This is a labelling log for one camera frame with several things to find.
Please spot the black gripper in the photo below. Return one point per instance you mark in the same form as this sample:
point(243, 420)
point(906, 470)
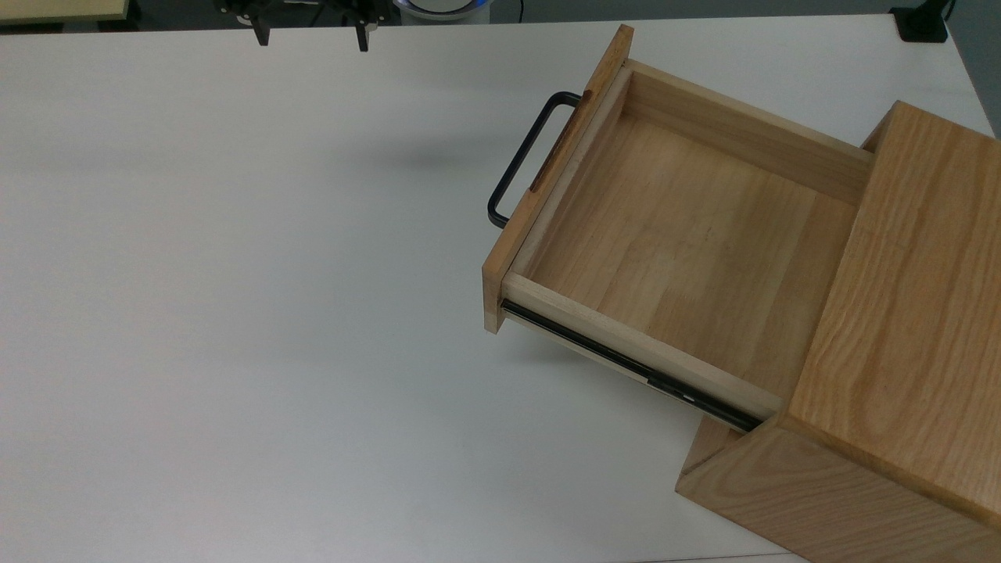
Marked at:
point(242, 8)

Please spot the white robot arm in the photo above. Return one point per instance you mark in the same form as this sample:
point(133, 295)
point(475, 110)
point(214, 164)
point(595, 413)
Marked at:
point(442, 6)

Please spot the wooden drawer cabinet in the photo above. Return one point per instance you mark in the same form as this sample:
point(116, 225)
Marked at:
point(899, 352)

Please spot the beige wooden board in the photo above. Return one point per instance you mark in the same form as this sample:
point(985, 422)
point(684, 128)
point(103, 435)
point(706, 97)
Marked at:
point(62, 9)

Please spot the black clamp stand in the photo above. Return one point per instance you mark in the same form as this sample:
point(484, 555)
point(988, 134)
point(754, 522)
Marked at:
point(923, 23)

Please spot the black drawer slide rail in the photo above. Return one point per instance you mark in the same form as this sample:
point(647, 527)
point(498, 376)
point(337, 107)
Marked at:
point(626, 363)

